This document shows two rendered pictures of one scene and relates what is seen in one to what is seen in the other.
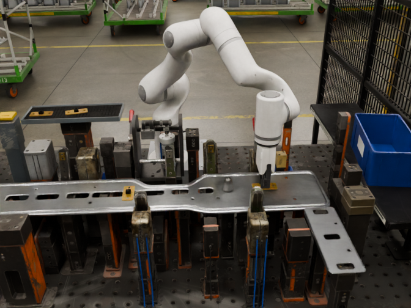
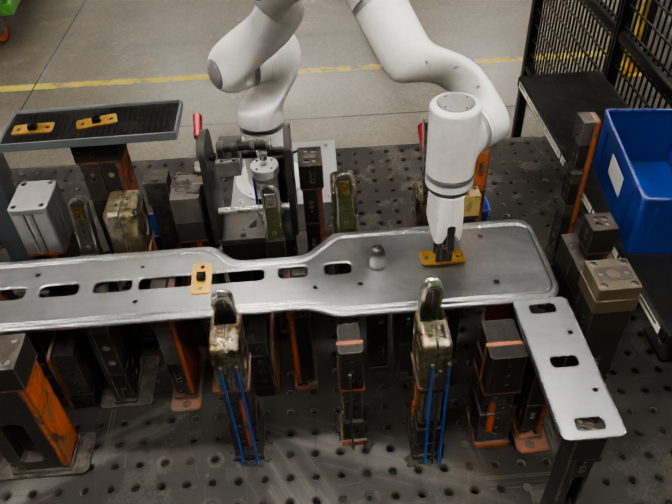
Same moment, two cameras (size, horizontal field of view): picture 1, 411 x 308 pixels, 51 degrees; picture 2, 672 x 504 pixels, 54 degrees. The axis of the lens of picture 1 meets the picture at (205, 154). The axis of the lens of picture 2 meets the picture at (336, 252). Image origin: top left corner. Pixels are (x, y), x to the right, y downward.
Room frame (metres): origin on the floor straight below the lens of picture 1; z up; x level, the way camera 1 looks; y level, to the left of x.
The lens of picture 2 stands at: (0.30, 0.00, 1.89)
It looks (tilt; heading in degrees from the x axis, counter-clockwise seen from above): 42 degrees down; 0
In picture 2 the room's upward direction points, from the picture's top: 3 degrees counter-clockwise
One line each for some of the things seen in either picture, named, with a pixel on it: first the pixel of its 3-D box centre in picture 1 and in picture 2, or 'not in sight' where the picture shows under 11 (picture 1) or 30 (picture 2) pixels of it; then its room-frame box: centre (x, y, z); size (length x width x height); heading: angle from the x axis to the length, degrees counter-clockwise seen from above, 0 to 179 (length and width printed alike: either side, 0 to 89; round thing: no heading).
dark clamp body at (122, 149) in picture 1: (128, 188); (203, 253); (1.41, 0.30, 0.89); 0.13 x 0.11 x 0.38; 2
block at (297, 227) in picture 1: (293, 260); (493, 385); (1.05, -0.28, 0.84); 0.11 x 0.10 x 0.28; 2
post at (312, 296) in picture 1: (319, 261); (537, 385); (1.04, -0.36, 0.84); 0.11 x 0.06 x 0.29; 2
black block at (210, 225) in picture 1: (211, 259); (352, 388); (1.06, -0.01, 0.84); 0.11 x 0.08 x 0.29; 2
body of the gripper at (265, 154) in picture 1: (266, 153); (446, 204); (1.24, -0.20, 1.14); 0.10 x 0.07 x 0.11; 2
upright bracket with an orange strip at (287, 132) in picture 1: (283, 175); (473, 224); (1.40, -0.30, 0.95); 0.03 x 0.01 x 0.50; 92
